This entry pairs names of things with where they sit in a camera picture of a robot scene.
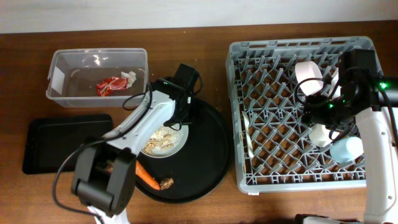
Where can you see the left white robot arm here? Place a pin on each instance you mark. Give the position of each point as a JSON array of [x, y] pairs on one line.
[[105, 171]]

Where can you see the orange carrot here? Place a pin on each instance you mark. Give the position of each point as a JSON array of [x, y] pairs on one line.
[[146, 177]]

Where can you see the clear plastic bin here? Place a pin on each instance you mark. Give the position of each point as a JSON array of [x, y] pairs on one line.
[[74, 75]]

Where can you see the red snack wrapper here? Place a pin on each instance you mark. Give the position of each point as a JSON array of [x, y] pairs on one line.
[[108, 85]]

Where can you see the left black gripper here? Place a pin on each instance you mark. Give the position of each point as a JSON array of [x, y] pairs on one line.
[[173, 121]]

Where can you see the round black serving tray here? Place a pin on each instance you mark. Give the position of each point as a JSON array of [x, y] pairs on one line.
[[200, 165]]

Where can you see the pink saucer plate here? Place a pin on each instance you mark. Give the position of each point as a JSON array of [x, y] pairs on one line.
[[306, 70]]

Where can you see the white tissue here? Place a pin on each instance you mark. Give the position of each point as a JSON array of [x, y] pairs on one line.
[[130, 78]]

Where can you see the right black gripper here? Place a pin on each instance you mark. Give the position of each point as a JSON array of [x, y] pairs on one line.
[[312, 111]]

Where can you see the brown food chunk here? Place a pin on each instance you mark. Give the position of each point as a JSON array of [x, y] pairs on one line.
[[166, 183]]

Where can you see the black rectangular tray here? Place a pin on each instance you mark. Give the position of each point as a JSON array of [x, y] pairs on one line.
[[51, 140]]

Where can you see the blue plastic cup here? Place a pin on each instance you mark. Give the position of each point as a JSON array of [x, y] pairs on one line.
[[347, 149]]

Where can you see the grey plate with food scraps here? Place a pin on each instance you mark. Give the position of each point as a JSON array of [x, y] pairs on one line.
[[166, 141]]

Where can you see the grey dishwasher rack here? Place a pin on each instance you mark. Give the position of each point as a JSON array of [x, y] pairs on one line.
[[261, 81]]

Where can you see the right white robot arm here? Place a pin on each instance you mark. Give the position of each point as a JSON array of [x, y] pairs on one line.
[[370, 100]]

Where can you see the cream plastic cup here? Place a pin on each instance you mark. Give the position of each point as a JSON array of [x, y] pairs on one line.
[[320, 135]]

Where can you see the white plastic fork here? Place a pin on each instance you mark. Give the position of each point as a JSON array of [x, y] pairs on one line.
[[248, 138]]

